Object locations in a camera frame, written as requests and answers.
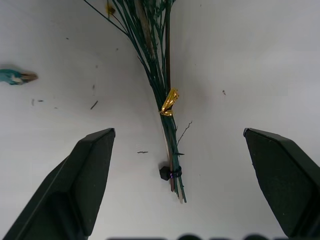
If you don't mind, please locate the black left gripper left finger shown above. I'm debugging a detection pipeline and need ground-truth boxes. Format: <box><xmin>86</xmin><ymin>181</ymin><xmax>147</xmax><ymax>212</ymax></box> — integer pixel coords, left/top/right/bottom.
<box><xmin>1</xmin><ymin>127</ymin><xmax>116</xmax><ymax>240</ymax></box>

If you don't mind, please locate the black cable tie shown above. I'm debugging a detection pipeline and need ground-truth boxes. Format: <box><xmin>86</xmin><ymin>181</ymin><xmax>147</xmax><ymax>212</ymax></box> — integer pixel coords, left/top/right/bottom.
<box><xmin>159</xmin><ymin>163</ymin><xmax>182</xmax><ymax>181</ymax></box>

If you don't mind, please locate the gold twist tie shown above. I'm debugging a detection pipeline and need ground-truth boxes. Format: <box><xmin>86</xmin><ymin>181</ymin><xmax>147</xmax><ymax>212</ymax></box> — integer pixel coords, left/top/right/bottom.
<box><xmin>158</xmin><ymin>87</ymin><xmax>180</xmax><ymax>117</ymax></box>

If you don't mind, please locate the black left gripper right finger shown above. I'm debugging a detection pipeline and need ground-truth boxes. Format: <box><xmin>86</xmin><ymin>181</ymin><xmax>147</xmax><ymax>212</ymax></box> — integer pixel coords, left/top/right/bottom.
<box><xmin>242</xmin><ymin>127</ymin><xmax>320</xmax><ymax>240</ymax></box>

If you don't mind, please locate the green stemmed flower bouquet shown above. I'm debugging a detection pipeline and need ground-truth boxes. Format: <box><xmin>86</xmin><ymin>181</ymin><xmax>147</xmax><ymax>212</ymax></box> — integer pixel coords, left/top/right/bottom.
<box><xmin>83</xmin><ymin>0</ymin><xmax>193</xmax><ymax>204</ymax></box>

